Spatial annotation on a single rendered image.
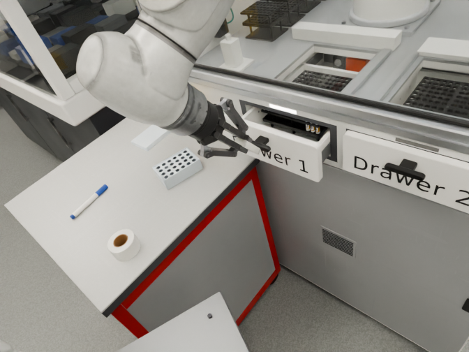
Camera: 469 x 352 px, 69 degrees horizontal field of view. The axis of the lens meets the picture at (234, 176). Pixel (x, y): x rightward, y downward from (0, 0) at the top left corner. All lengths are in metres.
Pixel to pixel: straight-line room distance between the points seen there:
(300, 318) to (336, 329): 0.14
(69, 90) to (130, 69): 0.92
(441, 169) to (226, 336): 0.50
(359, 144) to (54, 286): 1.74
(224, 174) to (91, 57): 0.59
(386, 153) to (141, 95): 0.50
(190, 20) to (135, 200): 0.65
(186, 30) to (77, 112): 0.97
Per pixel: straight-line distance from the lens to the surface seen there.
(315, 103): 0.79
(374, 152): 0.78
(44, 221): 1.17
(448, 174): 0.75
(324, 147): 0.83
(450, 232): 0.90
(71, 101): 1.40
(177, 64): 0.51
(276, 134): 0.80
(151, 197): 1.01
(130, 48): 0.50
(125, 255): 0.89
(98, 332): 1.82
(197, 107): 0.58
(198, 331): 0.64
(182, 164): 1.01
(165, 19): 0.50
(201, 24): 0.51
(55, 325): 1.97
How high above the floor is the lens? 1.42
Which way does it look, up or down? 43 degrees down
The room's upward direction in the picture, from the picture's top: 17 degrees counter-clockwise
